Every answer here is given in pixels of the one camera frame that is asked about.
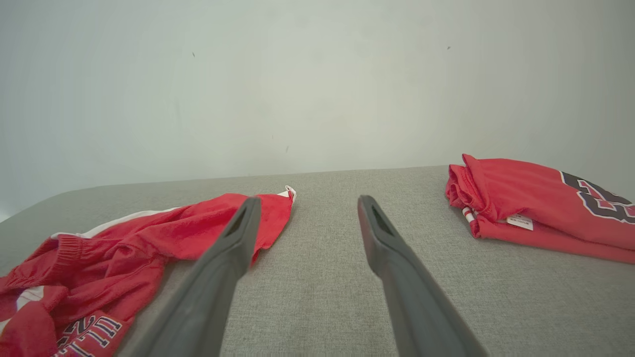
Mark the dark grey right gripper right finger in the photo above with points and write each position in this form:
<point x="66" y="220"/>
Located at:
<point x="412" y="297"/>

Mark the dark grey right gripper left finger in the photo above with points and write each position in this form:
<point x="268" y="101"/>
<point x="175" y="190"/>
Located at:
<point x="213" y="292"/>

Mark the red and white shorts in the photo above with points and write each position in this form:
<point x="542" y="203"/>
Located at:
<point x="124" y="248"/>

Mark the red basketball jersey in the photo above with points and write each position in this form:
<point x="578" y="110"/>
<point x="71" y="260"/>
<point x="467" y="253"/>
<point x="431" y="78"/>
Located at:
<point x="526" y="198"/>

